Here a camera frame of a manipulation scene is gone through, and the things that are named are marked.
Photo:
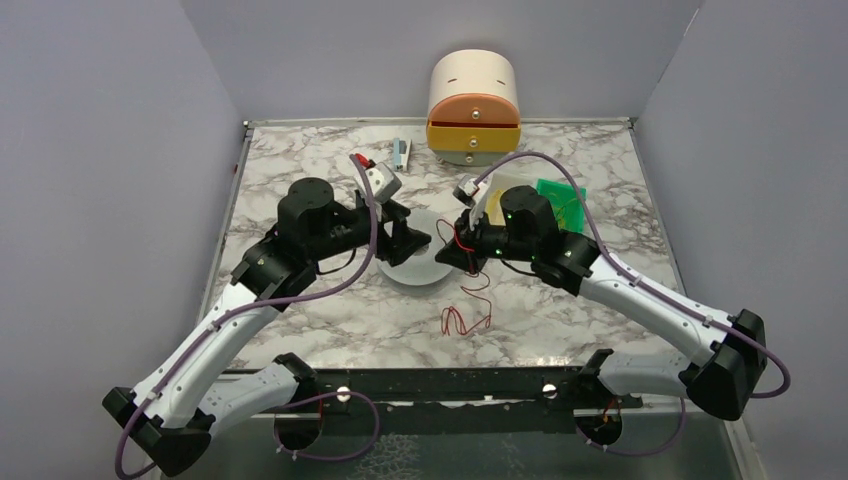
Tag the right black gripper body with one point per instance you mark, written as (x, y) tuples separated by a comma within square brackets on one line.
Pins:
[(468, 240)]

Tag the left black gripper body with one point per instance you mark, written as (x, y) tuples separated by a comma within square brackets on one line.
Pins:
[(395, 225)]

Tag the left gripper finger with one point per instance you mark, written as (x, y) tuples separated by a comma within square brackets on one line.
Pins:
[(405, 238), (396, 254)]

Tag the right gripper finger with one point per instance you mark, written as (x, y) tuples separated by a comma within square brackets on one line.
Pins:
[(467, 261), (466, 231)]

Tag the white plastic cable spool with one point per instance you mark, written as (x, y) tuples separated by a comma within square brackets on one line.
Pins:
[(421, 269)]

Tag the green plastic bin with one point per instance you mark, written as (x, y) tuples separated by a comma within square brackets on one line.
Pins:
[(568, 210)]

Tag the white plastic bin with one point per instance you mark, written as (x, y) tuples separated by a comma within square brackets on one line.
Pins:
[(499, 183)]

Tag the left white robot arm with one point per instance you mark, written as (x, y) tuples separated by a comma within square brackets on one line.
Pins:
[(175, 413)]

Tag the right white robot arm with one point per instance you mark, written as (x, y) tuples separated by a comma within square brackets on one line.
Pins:
[(719, 357)]

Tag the small teal white clip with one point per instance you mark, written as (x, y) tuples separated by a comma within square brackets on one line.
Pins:
[(400, 154)]

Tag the cream mini drawer cabinet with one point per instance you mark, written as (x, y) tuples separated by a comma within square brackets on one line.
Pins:
[(473, 113)]

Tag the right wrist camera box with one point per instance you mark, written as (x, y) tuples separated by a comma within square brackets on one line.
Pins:
[(474, 196)]

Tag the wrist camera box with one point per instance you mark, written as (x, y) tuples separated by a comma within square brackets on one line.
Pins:
[(474, 196), (383, 181)]

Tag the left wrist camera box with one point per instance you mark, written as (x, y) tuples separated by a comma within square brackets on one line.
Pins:
[(383, 181)]

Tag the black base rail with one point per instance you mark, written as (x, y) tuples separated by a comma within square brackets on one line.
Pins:
[(450, 401)]

